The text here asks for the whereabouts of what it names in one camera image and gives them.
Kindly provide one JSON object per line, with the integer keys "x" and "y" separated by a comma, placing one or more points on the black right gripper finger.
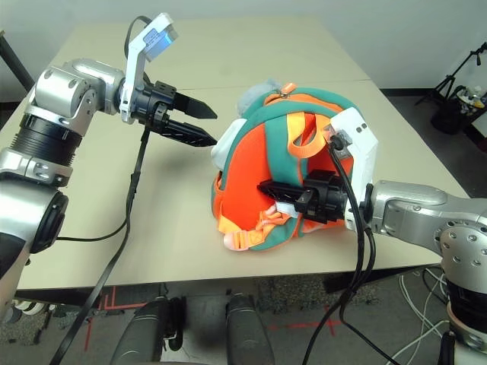
{"x": 279, "y": 192}

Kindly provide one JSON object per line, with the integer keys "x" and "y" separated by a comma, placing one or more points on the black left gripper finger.
{"x": 190, "y": 134}
{"x": 194, "y": 105}

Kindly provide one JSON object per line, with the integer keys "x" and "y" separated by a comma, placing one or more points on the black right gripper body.
{"x": 323, "y": 201}

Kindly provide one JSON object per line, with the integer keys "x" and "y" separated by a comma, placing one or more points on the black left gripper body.
{"x": 152, "y": 106}

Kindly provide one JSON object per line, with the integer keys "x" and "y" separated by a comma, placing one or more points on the white Unitree pencil case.
{"x": 220, "y": 152}

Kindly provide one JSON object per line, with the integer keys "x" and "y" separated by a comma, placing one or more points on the orange and teal backpack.
{"x": 247, "y": 171}

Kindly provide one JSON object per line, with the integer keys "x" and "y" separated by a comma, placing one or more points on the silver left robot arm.
{"x": 64, "y": 95}

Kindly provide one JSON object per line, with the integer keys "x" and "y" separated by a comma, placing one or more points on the red floor tape cross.
{"x": 316, "y": 325}

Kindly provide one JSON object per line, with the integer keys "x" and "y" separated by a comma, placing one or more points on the dark robot right leg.
{"x": 249, "y": 331}

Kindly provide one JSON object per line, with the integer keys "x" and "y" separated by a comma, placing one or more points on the dark robot leg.
{"x": 249, "y": 331}
{"x": 141, "y": 334}

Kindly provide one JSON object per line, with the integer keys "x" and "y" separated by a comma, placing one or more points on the black bin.
{"x": 447, "y": 118}

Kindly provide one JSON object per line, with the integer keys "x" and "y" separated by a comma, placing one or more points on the black tripod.
{"x": 449, "y": 80}

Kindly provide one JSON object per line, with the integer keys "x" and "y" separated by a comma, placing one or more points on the red floor tape lines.
{"x": 110, "y": 300}

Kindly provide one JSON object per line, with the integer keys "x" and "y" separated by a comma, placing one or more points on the dark robot left leg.
{"x": 141, "y": 334}

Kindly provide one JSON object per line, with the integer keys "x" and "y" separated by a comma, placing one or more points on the white round floor object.
{"x": 26, "y": 308}

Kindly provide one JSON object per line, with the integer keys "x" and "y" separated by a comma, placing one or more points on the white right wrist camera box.
{"x": 361, "y": 152}

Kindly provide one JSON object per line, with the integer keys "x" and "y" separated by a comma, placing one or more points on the black slanted frame bar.
{"x": 17, "y": 62}

